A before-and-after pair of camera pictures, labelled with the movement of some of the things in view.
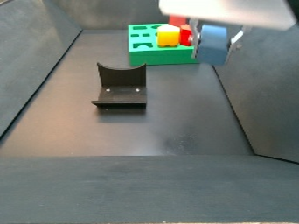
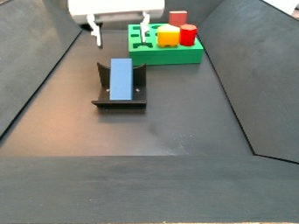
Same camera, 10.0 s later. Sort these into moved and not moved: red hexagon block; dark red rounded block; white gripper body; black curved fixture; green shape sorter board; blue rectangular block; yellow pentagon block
Moved: blue rectangular block; white gripper body
Not moved: yellow pentagon block; dark red rounded block; red hexagon block; green shape sorter board; black curved fixture
